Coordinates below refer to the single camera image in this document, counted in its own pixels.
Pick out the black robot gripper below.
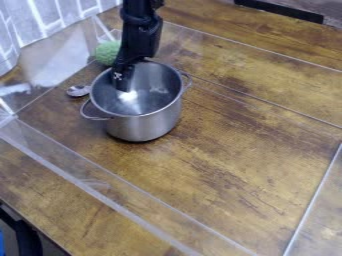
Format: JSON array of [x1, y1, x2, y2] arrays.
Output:
[[110, 0, 164, 92]]

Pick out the stainless steel pot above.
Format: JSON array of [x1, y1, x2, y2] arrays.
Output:
[[80, 61, 192, 142]]

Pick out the green bumpy toy vegetable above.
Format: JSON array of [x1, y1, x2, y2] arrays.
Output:
[[94, 41, 120, 66]]

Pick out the grey white patterned curtain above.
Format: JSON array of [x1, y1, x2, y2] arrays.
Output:
[[0, 0, 122, 76]]

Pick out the black bar at back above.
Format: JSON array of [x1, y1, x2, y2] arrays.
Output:
[[233, 0, 324, 24]]

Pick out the clear acrylic barrier panel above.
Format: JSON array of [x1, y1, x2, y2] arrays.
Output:
[[0, 14, 259, 256]]

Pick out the pink handled spoon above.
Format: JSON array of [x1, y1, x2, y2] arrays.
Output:
[[66, 85, 90, 97]]

